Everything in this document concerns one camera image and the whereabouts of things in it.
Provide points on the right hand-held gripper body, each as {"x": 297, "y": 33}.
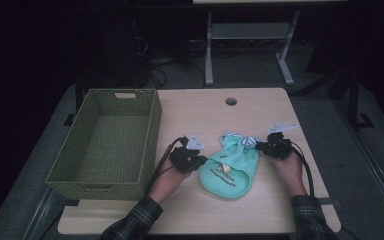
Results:
{"x": 278, "y": 146}

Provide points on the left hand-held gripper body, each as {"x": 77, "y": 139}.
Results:
{"x": 182, "y": 160}

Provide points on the teal small shirt striped trim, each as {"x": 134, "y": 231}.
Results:
{"x": 243, "y": 160}

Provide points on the green woven basket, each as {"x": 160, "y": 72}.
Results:
{"x": 113, "y": 143}

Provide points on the person's left hand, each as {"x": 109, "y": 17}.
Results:
{"x": 166, "y": 181}

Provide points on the person's right hand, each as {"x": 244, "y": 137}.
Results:
{"x": 291, "y": 173}

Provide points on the grey tape strip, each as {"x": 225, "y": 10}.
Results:
{"x": 328, "y": 201}

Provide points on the black metal stand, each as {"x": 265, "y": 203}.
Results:
{"x": 353, "y": 100}

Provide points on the metal floor rail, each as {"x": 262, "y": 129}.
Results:
{"x": 380, "y": 186}
{"x": 40, "y": 213}

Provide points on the grey metal frame table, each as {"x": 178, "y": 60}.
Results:
{"x": 250, "y": 31}

